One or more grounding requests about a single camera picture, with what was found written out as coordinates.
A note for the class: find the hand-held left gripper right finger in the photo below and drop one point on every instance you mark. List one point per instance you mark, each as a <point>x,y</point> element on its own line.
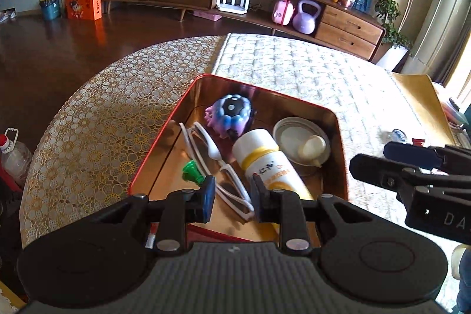
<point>259,201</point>

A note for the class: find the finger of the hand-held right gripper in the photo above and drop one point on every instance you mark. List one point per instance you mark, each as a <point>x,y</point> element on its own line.
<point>412,154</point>
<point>375,170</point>

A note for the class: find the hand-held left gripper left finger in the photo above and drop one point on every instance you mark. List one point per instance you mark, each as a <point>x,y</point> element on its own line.
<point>208,198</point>

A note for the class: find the small dark red object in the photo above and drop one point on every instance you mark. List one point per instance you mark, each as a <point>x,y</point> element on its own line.
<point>417,142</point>

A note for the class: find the small blue object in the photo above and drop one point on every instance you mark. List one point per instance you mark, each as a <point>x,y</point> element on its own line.
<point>398,135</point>

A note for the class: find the small green toy piece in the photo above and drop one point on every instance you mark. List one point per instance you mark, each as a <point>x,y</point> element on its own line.
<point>191,170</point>

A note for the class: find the white bottle yellow label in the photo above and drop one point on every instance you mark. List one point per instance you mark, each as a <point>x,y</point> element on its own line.
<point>261,155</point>

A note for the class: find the white sunglasses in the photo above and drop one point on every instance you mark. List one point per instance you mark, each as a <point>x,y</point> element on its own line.
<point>213,150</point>

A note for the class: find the purple blue ball toy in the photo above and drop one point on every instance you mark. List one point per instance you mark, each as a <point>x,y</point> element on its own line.
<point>230,115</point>

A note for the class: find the red tin box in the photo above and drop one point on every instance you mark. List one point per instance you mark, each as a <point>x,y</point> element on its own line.
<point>272,104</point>

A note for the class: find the yellow wood-grain table mat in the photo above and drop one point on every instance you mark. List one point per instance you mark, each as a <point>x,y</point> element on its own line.
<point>419,100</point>

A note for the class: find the white planter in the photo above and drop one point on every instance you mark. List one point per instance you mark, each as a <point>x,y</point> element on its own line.
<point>393,58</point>

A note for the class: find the cream quilted table mat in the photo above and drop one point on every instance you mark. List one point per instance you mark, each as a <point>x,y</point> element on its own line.
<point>312,71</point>

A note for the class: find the standing air conditioner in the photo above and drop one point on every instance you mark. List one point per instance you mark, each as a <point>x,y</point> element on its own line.
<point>441,23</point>

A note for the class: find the wooden television cabinet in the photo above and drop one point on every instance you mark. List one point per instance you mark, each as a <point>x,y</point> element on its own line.
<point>342,19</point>

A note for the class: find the purple kettlebell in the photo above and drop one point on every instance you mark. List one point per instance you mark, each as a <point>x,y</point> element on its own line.
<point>305,21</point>

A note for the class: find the flat pink box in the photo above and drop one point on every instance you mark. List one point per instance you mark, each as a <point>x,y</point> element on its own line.
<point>208,16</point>

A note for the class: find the pink toy case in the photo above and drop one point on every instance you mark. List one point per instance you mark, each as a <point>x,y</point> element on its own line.
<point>283,12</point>

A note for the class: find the plastic bottle red cap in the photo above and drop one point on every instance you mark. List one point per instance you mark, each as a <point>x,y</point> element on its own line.
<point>16,159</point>

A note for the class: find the orange gift box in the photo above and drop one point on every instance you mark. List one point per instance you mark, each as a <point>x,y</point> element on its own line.
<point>82,5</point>

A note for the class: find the teal waste bin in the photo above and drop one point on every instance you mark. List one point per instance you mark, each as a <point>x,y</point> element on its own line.
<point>49,8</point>

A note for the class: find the pair of shoes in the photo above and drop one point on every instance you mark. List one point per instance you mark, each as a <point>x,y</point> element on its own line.
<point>7,15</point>

